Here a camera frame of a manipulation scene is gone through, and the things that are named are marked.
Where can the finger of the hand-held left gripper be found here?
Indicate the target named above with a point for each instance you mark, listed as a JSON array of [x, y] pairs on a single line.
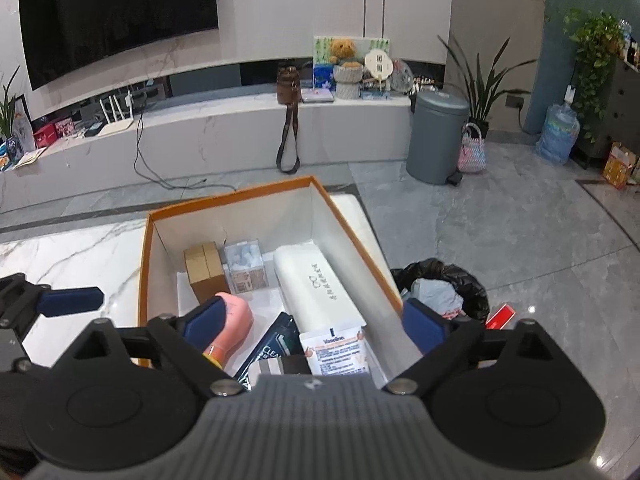
[[70, 301]]

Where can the black picture frame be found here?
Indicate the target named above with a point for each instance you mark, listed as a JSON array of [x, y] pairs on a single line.
[[22, 125]]

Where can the yellow paper booklet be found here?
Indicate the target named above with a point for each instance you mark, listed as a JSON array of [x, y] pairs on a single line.
[[30, 157]]

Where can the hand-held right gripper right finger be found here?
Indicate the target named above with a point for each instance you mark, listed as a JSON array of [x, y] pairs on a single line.
[[425, 327]]

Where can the tall green leaf plant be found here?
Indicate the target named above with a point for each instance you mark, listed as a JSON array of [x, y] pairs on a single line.
[[480, 95]]

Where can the patterned round plate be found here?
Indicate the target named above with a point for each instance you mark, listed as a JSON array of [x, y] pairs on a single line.
[[402, 76]]

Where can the white lotion tube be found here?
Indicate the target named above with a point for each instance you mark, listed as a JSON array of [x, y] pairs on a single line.
[[335, 355]]

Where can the grey pedal trash can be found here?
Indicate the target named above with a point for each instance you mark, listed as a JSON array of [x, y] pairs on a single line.
[[435, 135]]

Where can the blue snack packet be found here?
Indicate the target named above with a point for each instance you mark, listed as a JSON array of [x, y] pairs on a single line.
[[4, 161]]

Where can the clear plastic box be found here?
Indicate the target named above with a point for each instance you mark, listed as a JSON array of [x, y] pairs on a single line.
[[242, 260]]

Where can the blue water jug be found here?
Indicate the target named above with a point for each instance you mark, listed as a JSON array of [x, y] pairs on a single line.
[[557, 135]]

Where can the white router with antennas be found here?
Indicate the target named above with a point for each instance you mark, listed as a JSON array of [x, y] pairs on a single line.
[[117, 127]]

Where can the pink white woven bag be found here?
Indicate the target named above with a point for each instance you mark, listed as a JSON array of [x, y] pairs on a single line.
[[471, 152]]

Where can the grey woven basket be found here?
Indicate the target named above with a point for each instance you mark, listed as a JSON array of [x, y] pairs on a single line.
[[348, 91], [347, 73]]

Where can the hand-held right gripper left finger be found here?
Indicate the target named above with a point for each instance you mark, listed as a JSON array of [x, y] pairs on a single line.
[[205, 320]]

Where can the round white hand fan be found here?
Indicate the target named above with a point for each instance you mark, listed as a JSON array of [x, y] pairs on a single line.
[[376, 64]]

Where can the red packet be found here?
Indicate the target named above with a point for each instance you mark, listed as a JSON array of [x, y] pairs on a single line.
[[500, 316]]

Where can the black wall television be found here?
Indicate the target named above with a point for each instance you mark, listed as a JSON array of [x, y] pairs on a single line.
[[120, 15]]

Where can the gold square box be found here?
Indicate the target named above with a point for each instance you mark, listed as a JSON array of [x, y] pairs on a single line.
[[205, 270]]

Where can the grey plastic bag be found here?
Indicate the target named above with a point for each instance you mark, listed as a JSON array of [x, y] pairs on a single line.
[[435, 295]]

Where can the yellow cardboard box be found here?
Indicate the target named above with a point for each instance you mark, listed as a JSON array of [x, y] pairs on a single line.
[[617, 165]]

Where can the wall socket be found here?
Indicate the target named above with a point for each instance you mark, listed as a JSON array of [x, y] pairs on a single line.
[[515, 101]]

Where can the pink notebook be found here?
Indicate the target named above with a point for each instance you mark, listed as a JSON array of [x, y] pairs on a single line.
[[316, 96]]

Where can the green and blue picture board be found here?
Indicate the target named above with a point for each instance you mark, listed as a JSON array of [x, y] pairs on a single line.
[[322, 55]]

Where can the pink bottle with orange cap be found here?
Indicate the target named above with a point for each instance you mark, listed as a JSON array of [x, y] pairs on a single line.
[[237, 320]]

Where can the small black device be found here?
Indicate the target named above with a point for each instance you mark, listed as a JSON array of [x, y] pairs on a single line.
[[94, 130]]

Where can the blue white tissue box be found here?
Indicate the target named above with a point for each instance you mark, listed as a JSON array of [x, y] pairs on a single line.
[[375, 93]]

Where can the brown teddy bear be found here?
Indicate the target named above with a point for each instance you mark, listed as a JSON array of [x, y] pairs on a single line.
[[344, 52]]

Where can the red gift box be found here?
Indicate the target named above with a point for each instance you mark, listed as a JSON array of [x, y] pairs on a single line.
[[44, 136]]

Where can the black-bagged waste bin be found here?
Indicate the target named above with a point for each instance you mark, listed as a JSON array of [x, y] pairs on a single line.
[[450, 267]]

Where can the black white figurines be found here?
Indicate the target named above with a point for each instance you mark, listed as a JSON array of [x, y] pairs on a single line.
[[426, 85]]

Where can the green pothos plant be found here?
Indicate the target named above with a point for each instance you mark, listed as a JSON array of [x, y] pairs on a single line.
[[595, 45]]

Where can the long white box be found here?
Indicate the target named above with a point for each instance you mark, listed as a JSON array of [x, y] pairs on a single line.
[[310, 285]]

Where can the dark shampoo bottle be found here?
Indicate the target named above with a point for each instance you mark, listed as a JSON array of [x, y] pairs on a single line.
[[277, 340]]

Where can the pink gift box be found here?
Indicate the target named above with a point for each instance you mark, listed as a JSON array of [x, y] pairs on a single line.
[[64, 127]]

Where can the green potted grass plant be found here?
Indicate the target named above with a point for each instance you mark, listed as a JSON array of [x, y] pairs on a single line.
[[7, 110]]

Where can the orange storage box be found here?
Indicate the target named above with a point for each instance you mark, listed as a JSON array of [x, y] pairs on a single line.
[[240, 220]]

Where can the grey drawer cabinet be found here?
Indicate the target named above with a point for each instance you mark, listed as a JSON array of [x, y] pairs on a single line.
[[625, 105]]

